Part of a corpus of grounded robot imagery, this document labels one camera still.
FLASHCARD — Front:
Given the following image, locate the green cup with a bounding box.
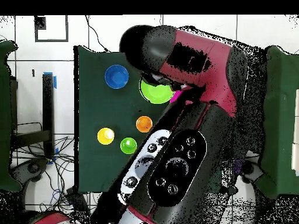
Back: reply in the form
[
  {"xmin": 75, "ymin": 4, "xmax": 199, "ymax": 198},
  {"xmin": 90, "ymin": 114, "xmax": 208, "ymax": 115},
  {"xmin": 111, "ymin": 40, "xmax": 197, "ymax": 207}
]
[{"xmin": 119, "ymin": 137, "xmax": 138, "ymax": 155}]

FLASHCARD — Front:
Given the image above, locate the white board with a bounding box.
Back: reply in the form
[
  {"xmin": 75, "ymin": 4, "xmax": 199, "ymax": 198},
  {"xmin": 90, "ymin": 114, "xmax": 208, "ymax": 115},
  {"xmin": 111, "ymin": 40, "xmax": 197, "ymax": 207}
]
[{"xmin": 291, "ymin": 88, "xmax": 299, "ymax": 177}]

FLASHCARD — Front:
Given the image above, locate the green-clothed side table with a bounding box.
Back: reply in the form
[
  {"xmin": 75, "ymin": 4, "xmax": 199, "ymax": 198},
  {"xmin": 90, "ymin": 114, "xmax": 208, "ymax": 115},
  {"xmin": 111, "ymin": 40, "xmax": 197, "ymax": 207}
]
[
  {"xmin": 256, "ymin": 45, "xmax": 299, "ymax": 199},
  {"xmin": 0, "ymin": 39, "xmax": 23, "ymax": 193}
]

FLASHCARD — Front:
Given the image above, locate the black power strip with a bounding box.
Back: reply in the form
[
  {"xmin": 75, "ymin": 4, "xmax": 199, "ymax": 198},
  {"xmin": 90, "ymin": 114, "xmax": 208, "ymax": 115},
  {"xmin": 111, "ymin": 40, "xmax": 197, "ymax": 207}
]
[{"xmin": 65, "ymin": 187, "xmax": 91, "ymax": 221}]

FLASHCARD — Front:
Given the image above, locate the black square frame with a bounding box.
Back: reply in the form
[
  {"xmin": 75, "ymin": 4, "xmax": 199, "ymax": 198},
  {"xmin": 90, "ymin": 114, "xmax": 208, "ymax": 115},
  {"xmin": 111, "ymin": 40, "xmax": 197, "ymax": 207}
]
[{"xmin": 34, "ymin": 15, "xmax": 69, "ymax": 43}]

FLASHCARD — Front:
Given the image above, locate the blue cable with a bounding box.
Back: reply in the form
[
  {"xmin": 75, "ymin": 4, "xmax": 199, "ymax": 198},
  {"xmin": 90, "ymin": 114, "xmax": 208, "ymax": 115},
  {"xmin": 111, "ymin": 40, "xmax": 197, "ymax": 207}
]
[{"xmin": 50, "ymin": 188, "xmax": 71, "ymax": 206}]

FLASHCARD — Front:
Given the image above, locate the yellow cup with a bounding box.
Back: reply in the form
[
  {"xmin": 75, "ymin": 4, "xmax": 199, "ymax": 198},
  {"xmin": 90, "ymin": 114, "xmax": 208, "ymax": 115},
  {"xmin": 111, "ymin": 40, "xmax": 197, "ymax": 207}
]
[{"xmin": 96, "ymin": 127, "xmax": 116, "ymax": 146}]

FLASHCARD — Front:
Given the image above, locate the black wheeled base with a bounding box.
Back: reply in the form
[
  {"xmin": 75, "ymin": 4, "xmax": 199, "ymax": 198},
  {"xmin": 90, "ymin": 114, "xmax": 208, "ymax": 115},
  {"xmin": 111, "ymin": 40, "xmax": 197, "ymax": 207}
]
[{"xmin": 10, "ymin": 157, "xmax": 50, "ymax": 185}]

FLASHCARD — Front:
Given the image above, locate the orange cup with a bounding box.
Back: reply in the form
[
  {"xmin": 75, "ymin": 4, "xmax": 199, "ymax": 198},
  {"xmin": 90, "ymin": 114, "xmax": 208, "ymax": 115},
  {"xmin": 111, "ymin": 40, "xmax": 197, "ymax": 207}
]
[{"xmin": 135, "ymin": 115, "xmax": 154, "ymax": 134}]

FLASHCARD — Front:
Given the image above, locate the large green bowl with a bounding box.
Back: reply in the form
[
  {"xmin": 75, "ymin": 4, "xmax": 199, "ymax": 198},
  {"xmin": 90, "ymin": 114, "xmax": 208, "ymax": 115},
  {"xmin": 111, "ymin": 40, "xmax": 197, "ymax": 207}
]
[{"xmin": 139, "ymin": 78, "xmax": 176, "ymax": 105}]

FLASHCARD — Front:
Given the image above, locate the blue tape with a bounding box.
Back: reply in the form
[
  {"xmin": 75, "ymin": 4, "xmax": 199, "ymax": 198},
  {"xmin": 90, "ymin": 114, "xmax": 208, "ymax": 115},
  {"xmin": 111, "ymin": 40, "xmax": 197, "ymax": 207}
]
[{"xmin": 43, "ymin": 71, "xmax": 57, "ymax": 89}]

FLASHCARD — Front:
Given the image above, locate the blue bowl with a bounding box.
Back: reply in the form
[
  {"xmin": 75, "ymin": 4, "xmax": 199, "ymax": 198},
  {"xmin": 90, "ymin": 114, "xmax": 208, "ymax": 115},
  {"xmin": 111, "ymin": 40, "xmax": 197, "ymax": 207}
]
[{"xmin": 104, "ymin": 64, "xmax": 130, "ymax": 90}]

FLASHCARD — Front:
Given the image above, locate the thin black cable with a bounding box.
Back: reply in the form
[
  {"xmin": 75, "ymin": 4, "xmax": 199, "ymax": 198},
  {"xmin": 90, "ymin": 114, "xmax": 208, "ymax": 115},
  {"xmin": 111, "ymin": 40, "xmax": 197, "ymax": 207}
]
[{"xmin": 84, "ymin": 15, "xmax": 110, "ymax": 53}]

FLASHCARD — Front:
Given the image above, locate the dark green tablecloth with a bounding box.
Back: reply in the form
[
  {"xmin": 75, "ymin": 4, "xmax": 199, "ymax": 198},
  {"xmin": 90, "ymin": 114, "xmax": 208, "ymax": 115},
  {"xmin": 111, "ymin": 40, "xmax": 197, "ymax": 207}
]
[{"xmin": 74, "ymin": 45, "xmax": 237, "ymax": 195}]

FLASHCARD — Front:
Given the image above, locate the black post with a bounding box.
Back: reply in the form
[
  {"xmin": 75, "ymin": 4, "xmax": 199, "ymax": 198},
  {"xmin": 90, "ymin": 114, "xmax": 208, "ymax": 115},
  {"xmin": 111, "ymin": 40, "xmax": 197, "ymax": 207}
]
[{"xmin": 42, "ymin": 73, "xmax": 55, "ymax": 157}]

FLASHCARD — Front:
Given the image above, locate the large pink bowl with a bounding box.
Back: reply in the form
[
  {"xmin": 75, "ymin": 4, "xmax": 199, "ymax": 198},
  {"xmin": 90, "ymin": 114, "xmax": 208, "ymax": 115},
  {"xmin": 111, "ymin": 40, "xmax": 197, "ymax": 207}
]
[{"xmin": 169, "ymin": 90, "xmax": 185, "ymax": 104}]

